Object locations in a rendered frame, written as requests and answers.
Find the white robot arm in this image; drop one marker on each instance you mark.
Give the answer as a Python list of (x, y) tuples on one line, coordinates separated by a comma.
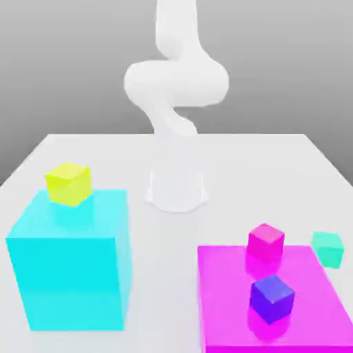
[(176, 80)]

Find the small purple cube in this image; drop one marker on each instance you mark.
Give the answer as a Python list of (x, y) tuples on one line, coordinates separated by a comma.
[(271, 299)]

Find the small yellow cube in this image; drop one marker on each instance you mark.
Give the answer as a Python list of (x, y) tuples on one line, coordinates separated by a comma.
[(69, 184)]

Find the small pink cube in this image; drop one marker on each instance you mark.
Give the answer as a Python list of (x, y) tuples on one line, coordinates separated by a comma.
[(265, 242)]

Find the large magenta box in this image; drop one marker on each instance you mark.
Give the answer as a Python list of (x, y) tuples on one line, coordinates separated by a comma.
[(226, 303)]

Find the large cyan box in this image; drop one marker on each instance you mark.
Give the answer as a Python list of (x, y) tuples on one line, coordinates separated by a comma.
[(69, 275)]

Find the small mint green cube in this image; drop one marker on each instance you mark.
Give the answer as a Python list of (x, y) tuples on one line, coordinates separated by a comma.
[(328, 249)]

